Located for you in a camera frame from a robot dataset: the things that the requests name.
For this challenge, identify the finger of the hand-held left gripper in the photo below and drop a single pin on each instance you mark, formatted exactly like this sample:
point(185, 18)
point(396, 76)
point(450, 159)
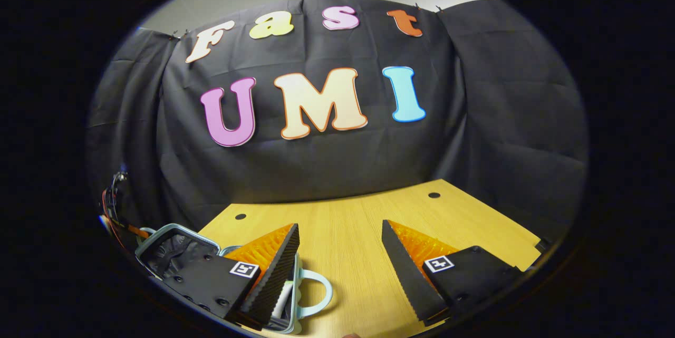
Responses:
point(140, 231)

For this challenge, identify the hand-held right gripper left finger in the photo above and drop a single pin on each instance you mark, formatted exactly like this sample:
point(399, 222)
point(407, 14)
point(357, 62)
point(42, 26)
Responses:
point(279, 274)

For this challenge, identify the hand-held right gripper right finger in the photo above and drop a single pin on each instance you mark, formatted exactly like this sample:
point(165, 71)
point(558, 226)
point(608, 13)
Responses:
point(411, 280)

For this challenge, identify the white tube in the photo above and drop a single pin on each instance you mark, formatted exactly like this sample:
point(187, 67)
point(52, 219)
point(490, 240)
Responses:
point(286, 298)

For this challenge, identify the light blue suitcase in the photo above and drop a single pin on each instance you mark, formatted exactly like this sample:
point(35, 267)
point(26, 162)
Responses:
point(174, 251)

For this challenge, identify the black backdrop cloth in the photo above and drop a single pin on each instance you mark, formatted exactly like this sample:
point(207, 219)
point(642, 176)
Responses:
point(316, 164)

